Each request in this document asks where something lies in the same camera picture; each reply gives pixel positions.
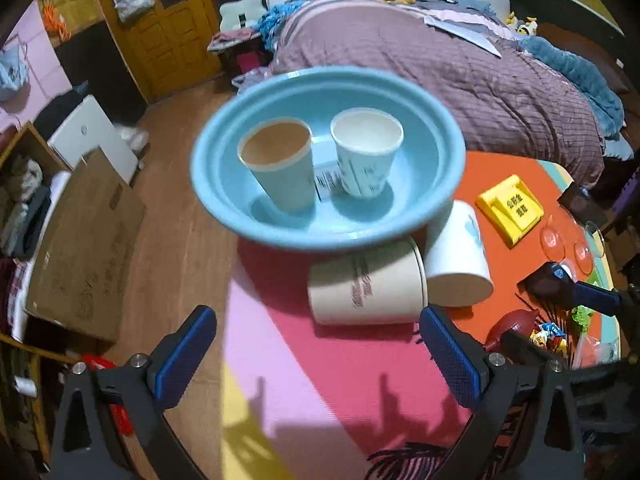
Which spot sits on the wooden shelf with clothes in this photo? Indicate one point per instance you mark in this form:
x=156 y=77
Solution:
x=25 y=200

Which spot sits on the small clear glass dish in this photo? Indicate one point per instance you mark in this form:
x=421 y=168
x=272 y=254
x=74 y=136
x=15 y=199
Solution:
x=552 y=240

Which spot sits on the wooden door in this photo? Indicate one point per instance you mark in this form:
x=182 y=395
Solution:
x=165 y=45

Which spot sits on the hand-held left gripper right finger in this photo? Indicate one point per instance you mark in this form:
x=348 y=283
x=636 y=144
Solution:
x=452 y=357

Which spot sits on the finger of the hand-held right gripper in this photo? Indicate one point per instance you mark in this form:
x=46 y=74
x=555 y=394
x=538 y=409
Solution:
x=522 y=344
x=595 y=299

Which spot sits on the blue plastic basin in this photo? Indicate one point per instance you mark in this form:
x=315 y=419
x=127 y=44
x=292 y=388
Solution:
x=415 y=160

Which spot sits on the black bag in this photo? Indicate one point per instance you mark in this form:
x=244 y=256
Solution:
x=60 y=110

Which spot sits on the pale paper sheet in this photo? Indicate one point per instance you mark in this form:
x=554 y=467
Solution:
x=465 y=35

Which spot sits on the grey-blue clothes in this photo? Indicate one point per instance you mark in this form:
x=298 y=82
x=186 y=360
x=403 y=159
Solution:
x=450 y=1

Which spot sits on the light blue paper cup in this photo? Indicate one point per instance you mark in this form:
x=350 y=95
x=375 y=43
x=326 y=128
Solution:
x=282 y=180

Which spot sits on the blue knitted throw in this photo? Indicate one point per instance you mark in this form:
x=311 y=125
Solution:
x=275 y=25

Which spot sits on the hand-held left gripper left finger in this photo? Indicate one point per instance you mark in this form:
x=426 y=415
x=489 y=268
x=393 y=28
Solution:
x=182 y=360

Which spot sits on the hanging light blue bag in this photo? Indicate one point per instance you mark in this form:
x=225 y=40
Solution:
x=12 y=72

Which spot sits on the clear plastic bag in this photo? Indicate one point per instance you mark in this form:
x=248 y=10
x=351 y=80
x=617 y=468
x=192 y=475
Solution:
x=597 y=350

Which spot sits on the yellow plastic sign block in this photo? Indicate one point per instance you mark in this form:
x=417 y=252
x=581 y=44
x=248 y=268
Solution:
x=507 y=210

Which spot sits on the brown cardboard sheet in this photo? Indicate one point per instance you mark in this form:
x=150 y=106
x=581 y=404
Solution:
x=85 y=250

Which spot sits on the white board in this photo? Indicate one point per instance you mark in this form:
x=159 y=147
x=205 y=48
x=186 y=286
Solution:
x=90 y=130

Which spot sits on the beige paper cup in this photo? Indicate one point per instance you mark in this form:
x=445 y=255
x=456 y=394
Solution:
x=360 y=285

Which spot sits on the blue fluffy blanket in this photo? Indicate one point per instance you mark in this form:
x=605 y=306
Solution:
x=575 y=75

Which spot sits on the purple striped quilt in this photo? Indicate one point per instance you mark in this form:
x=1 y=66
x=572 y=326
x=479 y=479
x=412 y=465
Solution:
x=425 y=85

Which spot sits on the white shaped chair back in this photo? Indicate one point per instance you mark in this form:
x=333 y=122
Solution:
x=242 y=12

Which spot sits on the pink clothes pile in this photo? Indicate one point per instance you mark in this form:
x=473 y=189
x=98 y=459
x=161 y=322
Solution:
x=232 y=39

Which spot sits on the yellow plush toy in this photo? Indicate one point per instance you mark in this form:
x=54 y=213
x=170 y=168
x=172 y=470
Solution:
x=522 y=24

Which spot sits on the red plastic bag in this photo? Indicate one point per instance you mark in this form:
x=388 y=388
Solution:
x=117 y=410

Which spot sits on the white paper cup grey print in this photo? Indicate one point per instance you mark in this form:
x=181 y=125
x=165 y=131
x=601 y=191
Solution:
x=367 y=170

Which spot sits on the white paper cup blue print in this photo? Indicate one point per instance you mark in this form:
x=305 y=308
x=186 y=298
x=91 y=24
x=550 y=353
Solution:
x=455 y=255

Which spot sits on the light blue pillow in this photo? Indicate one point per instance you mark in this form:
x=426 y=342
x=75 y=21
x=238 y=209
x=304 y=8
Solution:
x=617 y=149

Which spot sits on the white plastic bag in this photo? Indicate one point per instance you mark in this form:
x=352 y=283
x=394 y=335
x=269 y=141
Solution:
x=134 y=139

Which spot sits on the red rubber bulb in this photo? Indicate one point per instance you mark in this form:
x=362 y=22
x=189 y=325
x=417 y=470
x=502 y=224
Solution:
x=510 y=327

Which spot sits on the candy pile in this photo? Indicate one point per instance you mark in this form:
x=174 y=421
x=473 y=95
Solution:
x=547 y=337

